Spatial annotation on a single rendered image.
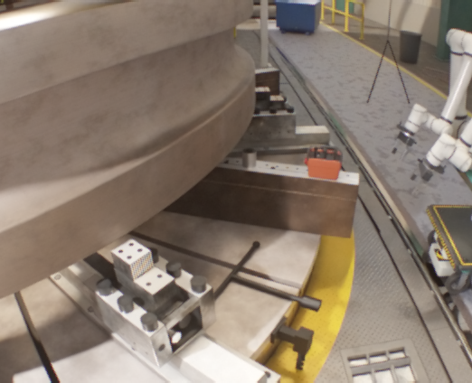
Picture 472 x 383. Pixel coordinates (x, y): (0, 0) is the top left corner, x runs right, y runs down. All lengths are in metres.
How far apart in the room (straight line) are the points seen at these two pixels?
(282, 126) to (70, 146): 2.11
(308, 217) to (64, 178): 1.49
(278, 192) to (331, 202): 0.31
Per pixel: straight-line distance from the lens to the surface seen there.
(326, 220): 2.45
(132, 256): 1.57
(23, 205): 1.44
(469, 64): 2.50
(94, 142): 1.57
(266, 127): 3.27
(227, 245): 2.41
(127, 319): 1.56
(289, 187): 2.36
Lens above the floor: 1.81
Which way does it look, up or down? 31 degrees down
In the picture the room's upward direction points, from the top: 1 degrees counter-clockwise
